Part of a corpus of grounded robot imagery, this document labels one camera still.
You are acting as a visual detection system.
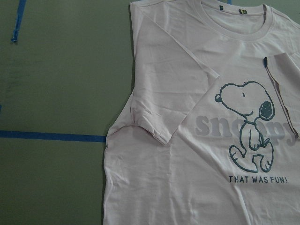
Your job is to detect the pink Snoopy t-shirt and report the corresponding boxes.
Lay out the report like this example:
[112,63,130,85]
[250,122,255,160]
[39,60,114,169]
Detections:
[103,0,300,225]

